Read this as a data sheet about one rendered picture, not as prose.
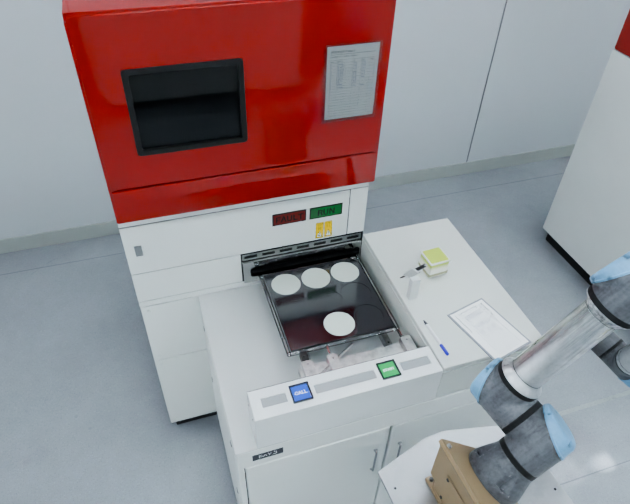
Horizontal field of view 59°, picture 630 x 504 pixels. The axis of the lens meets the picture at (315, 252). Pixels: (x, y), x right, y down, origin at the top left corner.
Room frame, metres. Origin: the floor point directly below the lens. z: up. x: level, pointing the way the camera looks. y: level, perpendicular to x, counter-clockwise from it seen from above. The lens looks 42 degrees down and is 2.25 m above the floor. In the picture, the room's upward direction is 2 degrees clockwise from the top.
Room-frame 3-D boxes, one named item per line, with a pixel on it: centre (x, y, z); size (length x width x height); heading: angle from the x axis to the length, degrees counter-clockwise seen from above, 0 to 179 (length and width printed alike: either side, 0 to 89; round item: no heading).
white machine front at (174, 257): (1.42, 0.21, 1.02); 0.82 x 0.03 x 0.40; 110
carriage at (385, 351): (1.03, -0.15, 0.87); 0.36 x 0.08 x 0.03; 110
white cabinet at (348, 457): (1.20, -0.15, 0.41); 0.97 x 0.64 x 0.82; 110
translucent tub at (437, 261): (1.37, -0.40, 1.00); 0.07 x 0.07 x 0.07; 23
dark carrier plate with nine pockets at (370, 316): (1.27, -0.04, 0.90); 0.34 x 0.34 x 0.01; 20
